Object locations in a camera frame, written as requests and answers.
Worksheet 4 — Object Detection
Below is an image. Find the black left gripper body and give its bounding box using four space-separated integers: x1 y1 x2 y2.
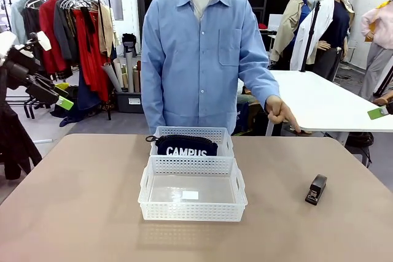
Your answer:
4 48 42 91

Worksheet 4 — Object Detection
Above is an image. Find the black stapler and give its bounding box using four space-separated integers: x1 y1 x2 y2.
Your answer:
304 174 328 206

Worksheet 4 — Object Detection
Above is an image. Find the navy CAMPUS pencil case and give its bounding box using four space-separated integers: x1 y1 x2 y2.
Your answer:
145 134 219 157

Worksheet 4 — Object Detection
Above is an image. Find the person's left forearm blue sleeve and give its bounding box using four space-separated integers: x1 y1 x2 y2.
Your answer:
242 59 281 111

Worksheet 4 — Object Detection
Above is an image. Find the person's right forearm blue sleeve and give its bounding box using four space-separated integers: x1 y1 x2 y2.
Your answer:
140 77 166 134

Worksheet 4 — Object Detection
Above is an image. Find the person's left hand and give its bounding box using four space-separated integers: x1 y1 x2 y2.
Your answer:
264 95 304 133

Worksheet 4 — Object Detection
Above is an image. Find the navy blue garment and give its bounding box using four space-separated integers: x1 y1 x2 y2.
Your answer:
58 68 104 128

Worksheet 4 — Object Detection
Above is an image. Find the black bag under table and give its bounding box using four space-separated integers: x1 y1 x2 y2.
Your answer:
345 132 375 152

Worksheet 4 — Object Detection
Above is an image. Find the red coat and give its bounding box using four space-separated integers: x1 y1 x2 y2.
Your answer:
38 0 73 74

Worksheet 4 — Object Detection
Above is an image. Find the red dress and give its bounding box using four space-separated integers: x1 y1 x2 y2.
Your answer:
72 9 110 102

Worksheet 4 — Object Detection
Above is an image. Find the dark grey jacket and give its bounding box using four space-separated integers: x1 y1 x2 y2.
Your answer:
53 0 79 63

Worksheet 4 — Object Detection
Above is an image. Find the pale teal garment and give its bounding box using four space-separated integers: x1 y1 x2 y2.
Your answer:
10 0 34 45

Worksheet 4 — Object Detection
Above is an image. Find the white paper roll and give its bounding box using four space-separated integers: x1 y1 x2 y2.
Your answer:
101 58 125 93

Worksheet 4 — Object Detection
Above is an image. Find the white background table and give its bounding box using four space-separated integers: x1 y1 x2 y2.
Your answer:
258 69 393 148

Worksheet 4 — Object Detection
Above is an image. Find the black hanging garment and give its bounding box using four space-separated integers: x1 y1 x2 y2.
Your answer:
0 90 43 180

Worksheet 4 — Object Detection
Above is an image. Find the grey storage bin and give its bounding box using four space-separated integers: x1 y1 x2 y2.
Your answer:
115 90 145 114

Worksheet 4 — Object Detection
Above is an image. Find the grey cardboard tube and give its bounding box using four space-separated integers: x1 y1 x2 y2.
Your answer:
124 52 136 93

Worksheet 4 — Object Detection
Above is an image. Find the beige coat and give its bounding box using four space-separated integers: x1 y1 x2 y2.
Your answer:
98 2 119 59

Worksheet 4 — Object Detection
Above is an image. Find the brown paper roll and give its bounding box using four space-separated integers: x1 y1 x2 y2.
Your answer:
133 61 145 93

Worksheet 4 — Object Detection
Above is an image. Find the bystander in pink sweater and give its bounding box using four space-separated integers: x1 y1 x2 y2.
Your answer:
359 0 393 102

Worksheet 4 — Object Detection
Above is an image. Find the mannequin in navy top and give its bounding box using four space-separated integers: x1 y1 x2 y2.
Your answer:
313 0 356 82

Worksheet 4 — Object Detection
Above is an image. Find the black tripod pole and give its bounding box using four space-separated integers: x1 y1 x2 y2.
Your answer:
300 0 322 73

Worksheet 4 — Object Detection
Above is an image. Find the mannequin in white coat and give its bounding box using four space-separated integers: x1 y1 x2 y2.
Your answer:
290 0 335 71

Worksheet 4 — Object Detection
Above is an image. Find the mannequin in beige trench coat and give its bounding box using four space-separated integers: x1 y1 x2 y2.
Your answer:
270 0 317 71

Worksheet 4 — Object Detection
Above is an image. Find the person in blue shirt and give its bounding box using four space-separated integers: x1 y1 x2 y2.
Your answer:
140 0 281 136

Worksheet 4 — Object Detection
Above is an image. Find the white perforated plastic basket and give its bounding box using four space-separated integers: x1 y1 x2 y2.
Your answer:
149 126 235 158
138 155 249 222

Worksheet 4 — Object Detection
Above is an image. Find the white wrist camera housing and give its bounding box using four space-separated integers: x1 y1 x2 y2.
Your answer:
36 31 52 52

